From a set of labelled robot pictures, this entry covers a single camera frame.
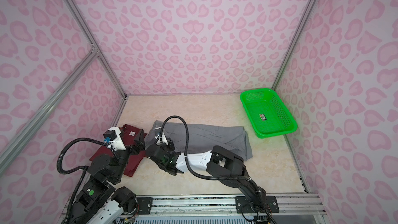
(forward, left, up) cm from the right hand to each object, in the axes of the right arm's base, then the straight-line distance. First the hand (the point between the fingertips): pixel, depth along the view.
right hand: (161, 134), depth 84 cm
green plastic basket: (+25, -66, -13) cm, 71 cm away
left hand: (-7, +7, +18) cm, 20 cm away
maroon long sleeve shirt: (-5, +34, -9) cm, 36 cm away
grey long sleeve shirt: (+4, -22, -11) cm, 25 cm away
